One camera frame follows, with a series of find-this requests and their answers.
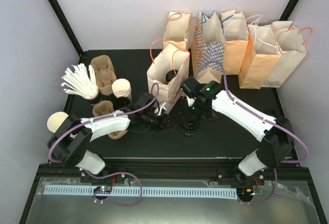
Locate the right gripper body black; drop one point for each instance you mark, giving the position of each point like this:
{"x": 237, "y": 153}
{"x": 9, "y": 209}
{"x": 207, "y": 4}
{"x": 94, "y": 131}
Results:
{"x": 195, "y": 113}

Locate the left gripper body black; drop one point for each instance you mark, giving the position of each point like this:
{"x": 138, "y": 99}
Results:
{"x": 158, "y": 125}

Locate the single black paper cup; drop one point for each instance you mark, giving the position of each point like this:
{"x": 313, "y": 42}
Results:
{"x": 189, "y": 130}

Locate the Cream Bear paper bag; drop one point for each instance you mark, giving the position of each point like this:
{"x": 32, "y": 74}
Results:
{"x": 168, "y": 69}

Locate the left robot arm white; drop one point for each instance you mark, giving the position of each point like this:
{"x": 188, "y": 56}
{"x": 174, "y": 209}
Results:
{"x": 70, "y": 141}

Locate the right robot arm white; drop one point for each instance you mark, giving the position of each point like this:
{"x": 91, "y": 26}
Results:
{"x": 273, "y": 134}

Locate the back pulp cup carrier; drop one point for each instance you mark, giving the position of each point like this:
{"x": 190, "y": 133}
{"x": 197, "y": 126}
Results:
{"x": 105, "y": 74}

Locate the blue checkered paper bag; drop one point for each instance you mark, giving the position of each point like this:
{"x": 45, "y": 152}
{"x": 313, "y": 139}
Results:
{"x": 208, "y": 48}

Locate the plain beige paper bag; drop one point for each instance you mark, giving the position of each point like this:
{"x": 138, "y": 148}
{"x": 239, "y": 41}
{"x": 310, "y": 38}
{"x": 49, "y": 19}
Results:
{"x": 177, "y": 30}

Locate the white wrapped straws bundle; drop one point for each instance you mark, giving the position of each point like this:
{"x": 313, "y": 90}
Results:
{"x": 80, "y": 81}

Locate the orange bag behind right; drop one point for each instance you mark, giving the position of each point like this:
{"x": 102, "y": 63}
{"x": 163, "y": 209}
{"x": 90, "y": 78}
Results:
{"x": 261, "y": 55}

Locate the right Cream Bear bag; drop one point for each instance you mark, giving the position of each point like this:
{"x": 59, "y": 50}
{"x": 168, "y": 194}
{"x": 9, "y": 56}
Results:
{"x": 292, "y": 47}

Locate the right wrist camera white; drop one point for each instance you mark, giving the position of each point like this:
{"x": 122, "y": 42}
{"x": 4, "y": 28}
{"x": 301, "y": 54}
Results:
{"x": 190, "y": 101}

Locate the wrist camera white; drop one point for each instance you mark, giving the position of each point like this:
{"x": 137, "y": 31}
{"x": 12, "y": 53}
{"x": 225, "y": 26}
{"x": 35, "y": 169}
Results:
{"x": 190, "y": 101}
{"x": 164, "y": 108}

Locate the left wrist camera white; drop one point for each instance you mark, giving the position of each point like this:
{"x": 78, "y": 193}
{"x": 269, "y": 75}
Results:
{"x": 164, "y": 108}

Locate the pale blue cable duct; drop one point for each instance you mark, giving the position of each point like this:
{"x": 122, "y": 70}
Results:
{"x": 134, "y": 191}

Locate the orange bag white handles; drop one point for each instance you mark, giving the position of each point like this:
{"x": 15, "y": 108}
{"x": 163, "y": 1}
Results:
{"x": 236, "y": 40}

